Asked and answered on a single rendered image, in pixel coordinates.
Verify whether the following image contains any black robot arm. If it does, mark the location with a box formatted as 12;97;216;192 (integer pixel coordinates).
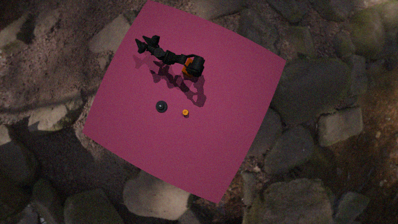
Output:
149;35;205;77

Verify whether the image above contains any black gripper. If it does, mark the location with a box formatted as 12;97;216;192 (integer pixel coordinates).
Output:
135;36;160;55

